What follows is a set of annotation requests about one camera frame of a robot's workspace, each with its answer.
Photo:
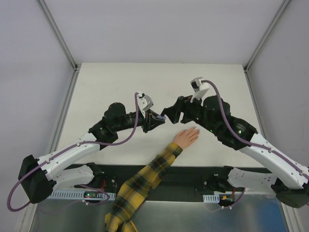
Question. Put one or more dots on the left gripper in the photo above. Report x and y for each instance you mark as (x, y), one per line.
(146, 121)

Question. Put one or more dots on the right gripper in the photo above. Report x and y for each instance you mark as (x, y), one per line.
(181, 109)

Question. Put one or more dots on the purple nail polish bottle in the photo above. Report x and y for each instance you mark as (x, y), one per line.
(161, 117)

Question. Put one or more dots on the yellow plaid sleeve forearm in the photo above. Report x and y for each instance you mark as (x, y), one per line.
(137, 189)

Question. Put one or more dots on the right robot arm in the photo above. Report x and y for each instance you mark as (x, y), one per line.
(287, 180)

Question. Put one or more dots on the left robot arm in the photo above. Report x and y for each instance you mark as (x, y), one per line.
(40, 177)

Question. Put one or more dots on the mannequin hand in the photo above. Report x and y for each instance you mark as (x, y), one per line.
(186, 137)

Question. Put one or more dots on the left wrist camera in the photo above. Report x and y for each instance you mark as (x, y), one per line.
(145, 102)

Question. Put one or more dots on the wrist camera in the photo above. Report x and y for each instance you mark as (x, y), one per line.
(200, 88)
(145, 102)

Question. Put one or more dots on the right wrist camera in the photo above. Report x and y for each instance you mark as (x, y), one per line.
(200, 88)

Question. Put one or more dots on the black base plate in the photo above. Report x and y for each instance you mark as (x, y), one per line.
(176, 184)

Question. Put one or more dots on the left aluminium frame post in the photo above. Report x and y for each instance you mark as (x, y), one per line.
(57, 34)

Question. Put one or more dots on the aluminium frame post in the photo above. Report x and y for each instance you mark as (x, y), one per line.
(270, 28)
(57, 34)

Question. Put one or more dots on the right white cable duct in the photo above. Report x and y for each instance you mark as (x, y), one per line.
(215, 198)

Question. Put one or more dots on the white cable duct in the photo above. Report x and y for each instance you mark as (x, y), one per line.
(215, 198)
(81, 195)

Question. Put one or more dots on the left white cable duct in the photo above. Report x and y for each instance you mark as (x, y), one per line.
(81, 195)

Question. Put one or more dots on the right aluminium frame post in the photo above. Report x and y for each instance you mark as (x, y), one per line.
(270, 28)

